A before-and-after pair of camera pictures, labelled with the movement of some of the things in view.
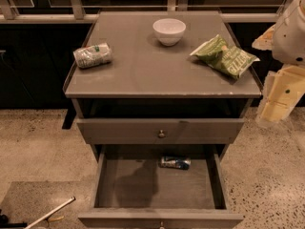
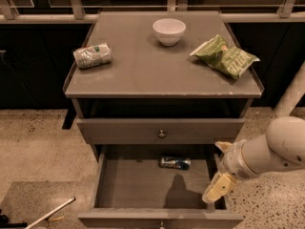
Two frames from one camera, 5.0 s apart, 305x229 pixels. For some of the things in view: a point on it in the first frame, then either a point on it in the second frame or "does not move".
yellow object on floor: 55,218 does not move
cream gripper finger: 265,40 -> 223,145
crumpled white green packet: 92,55 does not move
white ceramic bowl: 169,31 does not move
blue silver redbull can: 175,162 does not move
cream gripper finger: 283,91 -> 221,184
